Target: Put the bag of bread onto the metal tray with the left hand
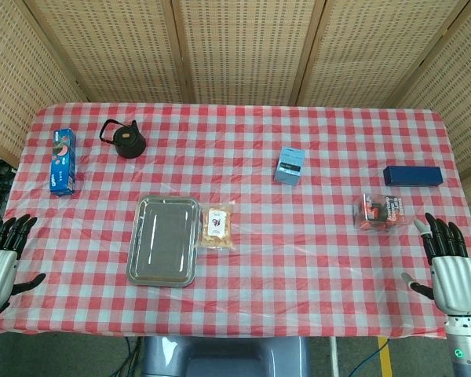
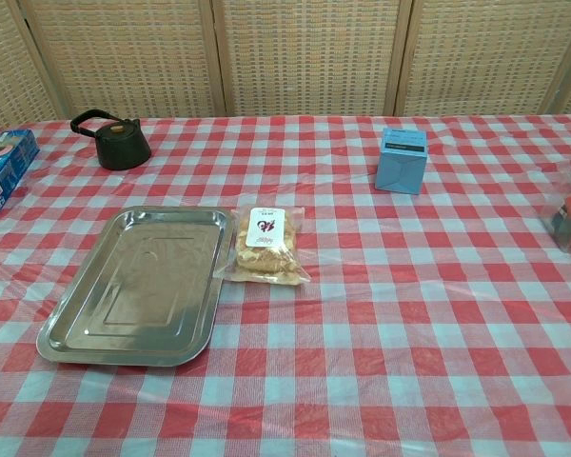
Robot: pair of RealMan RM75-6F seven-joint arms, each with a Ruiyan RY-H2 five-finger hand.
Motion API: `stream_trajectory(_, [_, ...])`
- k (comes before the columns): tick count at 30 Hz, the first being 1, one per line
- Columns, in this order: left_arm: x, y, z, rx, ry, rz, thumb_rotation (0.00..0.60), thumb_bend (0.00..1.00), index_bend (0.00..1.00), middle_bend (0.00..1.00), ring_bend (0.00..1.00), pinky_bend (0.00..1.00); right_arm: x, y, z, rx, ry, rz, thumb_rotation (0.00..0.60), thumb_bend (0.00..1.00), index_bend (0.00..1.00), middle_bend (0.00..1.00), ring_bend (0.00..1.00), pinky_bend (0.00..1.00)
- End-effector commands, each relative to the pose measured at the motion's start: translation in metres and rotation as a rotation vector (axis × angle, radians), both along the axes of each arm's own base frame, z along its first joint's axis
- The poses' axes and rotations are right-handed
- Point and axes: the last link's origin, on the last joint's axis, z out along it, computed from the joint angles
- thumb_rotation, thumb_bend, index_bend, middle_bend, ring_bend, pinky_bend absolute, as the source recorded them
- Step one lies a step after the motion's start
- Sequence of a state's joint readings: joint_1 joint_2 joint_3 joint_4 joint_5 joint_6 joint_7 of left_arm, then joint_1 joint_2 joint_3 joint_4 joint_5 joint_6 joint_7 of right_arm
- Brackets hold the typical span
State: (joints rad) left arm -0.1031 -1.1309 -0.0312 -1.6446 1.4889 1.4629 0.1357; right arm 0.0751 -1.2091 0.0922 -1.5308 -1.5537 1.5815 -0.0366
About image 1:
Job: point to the white table leg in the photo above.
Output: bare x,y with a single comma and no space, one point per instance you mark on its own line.
333,357

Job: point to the black cast iron kettle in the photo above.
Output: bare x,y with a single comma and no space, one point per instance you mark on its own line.
128,143

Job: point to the blue Oreo cookie box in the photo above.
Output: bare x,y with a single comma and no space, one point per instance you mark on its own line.
64,165

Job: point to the silver metal tray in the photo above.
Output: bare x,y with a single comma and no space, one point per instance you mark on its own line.
163,241

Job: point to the grey-blue robot torso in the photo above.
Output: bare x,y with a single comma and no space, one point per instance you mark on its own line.
223,357

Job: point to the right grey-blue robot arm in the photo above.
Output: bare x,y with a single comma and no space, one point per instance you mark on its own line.
469,345

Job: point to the clear pack red black items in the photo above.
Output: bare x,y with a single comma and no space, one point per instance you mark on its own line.
380,214

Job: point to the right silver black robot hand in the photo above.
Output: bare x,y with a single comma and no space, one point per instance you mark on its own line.
453,280

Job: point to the red white checkered tablecloth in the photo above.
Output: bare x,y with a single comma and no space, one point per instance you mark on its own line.
259,275

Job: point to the clear snack bag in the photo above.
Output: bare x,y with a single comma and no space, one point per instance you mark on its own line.
218,228

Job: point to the woven bamboo screen panel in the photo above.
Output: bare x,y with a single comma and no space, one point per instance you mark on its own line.
377,55
247,51
12,78
114,51
459,118

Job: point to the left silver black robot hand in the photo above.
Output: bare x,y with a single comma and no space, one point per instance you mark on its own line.
0,275

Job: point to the light blue carton box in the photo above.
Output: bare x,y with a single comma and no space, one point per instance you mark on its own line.
289,167

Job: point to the dark blue long box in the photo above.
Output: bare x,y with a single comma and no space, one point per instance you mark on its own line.
414,176

